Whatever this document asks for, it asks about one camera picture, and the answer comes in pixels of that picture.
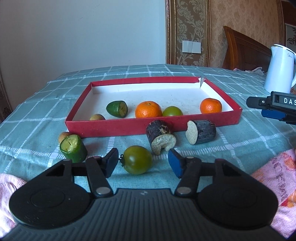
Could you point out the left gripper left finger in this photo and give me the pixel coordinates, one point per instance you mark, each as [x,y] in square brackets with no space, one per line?
[98,170]

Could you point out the white electric kettle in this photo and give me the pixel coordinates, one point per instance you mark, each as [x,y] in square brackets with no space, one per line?
[280,76]

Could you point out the orange mandarin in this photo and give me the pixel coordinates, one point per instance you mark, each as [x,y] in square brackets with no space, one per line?
[210,105]
[148,109]

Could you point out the brown longan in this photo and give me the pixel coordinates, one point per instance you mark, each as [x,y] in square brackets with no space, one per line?
[97,117]
[62,136]

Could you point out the gold ornate wall frame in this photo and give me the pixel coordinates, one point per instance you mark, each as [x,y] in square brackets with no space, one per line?
[187,21]

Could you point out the patterned curtain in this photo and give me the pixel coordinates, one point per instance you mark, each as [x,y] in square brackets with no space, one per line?
[5,107]

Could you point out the white wall switch plate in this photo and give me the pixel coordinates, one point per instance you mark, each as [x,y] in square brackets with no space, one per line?
[191,47]

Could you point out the green tomato with stem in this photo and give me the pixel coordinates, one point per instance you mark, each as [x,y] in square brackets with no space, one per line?
[136,160]

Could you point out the brown longan front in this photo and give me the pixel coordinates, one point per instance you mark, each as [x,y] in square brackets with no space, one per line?
[97,117]

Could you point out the green cucumber chunk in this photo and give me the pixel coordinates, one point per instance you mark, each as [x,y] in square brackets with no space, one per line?
[73,148]
[117,108]

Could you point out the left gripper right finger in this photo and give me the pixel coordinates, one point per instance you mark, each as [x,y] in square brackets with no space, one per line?
[187,169]

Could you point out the dark sugarcane piece bitten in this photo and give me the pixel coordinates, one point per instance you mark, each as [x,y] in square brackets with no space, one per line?
[160,136]

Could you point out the wooden headboard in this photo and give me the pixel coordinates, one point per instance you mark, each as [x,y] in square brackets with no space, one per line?
[244,53]

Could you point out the red shallow cardboard tray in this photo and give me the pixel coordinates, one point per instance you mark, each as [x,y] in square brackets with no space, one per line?
[186,93]

